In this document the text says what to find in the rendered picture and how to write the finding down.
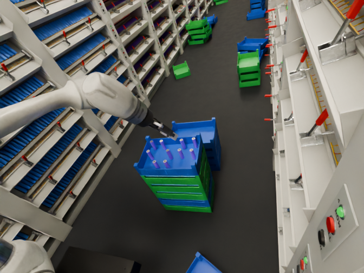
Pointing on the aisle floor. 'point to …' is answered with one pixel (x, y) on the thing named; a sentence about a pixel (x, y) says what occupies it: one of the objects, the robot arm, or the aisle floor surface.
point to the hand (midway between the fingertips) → (169, 134)
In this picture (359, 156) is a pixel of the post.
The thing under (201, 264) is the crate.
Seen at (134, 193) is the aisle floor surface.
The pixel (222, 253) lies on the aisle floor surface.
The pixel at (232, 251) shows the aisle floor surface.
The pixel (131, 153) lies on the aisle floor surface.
